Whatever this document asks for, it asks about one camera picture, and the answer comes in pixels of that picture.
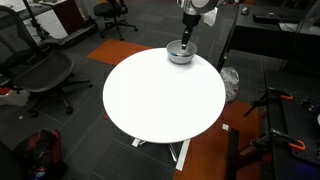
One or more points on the red and black backpack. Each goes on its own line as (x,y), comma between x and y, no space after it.
(40,157)

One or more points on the black desk with keyboard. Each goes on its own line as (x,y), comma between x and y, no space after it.
(298,43)

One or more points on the black mesh office chair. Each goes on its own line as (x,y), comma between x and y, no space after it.
(26,66)

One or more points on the white table base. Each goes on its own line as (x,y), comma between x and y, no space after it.
(179,158)

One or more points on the orange handled clamp lower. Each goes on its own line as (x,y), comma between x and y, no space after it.
(276,134)

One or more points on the black computer mouse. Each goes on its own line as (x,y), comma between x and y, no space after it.
(245,11)

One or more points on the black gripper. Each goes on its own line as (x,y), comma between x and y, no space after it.
(189,21)

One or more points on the black keyboard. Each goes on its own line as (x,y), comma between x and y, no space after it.
(272,18)

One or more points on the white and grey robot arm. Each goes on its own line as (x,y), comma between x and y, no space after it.
(193,11)

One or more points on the black workbench right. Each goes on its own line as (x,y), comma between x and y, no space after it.
(293,118)

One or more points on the teal and black marker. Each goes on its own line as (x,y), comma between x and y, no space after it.
(178,54)

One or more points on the orange handled clamp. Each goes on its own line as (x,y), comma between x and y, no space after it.
(276,134)
(269,94)

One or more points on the orange handled clamp upper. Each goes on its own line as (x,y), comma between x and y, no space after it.
(269,94)

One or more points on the black office chair far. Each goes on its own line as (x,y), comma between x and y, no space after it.
(113,9)

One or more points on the white plastic bag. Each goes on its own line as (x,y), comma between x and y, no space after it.
(231,81)

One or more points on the grey round bowl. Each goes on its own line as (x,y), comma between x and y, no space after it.
(176,46)

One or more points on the white cabinet with dark top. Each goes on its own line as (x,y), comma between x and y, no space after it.
(57,18)

